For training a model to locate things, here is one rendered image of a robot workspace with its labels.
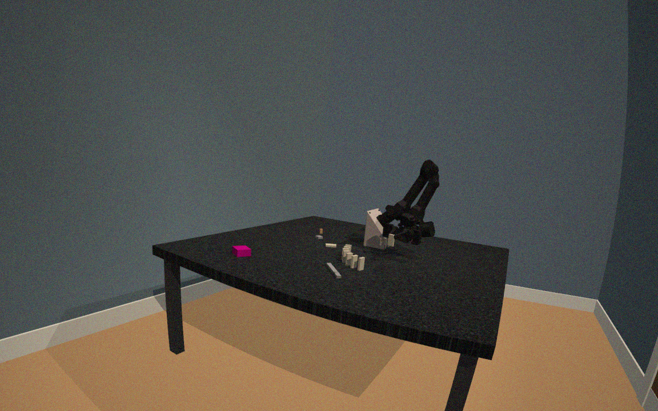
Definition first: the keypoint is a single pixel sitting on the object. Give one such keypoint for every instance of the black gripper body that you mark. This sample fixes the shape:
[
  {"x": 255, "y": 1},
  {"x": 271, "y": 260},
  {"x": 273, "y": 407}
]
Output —
[{"x": 416, "y": 235}]

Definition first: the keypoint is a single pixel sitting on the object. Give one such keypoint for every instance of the grey flat bar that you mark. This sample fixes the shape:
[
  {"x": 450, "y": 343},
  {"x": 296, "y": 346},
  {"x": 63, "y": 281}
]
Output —
[{"x": 334, "y": 271}]

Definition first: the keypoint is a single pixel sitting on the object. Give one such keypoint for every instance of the magenta block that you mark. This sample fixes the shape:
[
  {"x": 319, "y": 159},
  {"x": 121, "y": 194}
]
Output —
[{"x": 241, "y": 251}]

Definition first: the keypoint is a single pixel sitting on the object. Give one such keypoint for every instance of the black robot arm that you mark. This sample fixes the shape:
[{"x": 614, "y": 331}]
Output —
[{"x": 413, "y": 216}]

